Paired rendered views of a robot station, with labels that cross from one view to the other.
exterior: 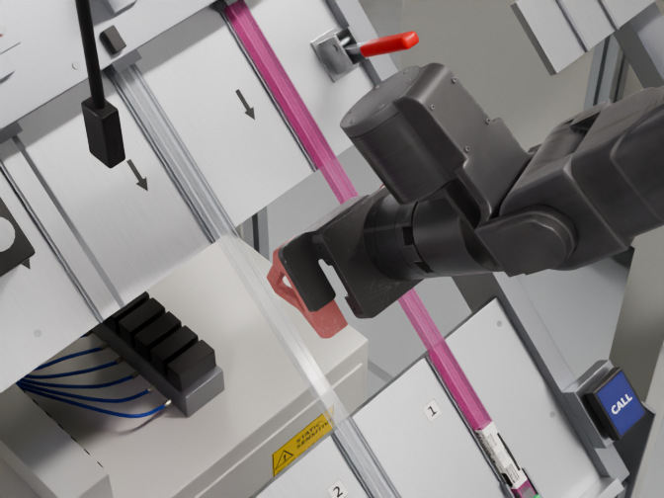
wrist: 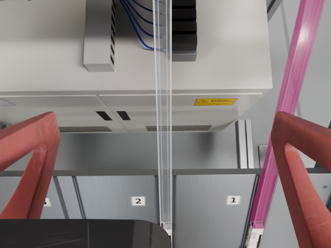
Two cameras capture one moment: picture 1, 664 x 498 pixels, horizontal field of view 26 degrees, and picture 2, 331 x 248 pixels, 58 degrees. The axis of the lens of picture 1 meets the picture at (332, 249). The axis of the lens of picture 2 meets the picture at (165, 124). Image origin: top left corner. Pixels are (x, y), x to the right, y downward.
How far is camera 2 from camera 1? 0.90 m
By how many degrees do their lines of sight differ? 35
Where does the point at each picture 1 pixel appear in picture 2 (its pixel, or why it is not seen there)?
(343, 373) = (250, 92)
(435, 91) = not seen: outside the picture
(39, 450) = (94, 30)
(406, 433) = (206, 200)
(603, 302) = not seen: outside the picture
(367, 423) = (184, 183)
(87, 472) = (102, 56)
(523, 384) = not seen: hidden behind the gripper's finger
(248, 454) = (183, 94)
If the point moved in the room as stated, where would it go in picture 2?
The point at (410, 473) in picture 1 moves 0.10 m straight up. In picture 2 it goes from (191, 217) to (200, 231)
